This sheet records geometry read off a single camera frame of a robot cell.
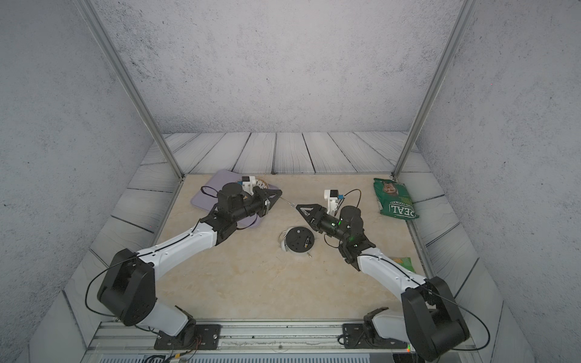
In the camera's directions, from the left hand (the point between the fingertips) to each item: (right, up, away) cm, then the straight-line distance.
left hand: (286, 192), depth 76 cm
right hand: (+4, -6, -1) cm, 7 cm away
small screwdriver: (+1, -3, +1) cm, 3 cm away
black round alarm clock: (+4, -19, +15) cm, 24 cm away
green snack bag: (+48, -4, +29) cm, 56 cm away
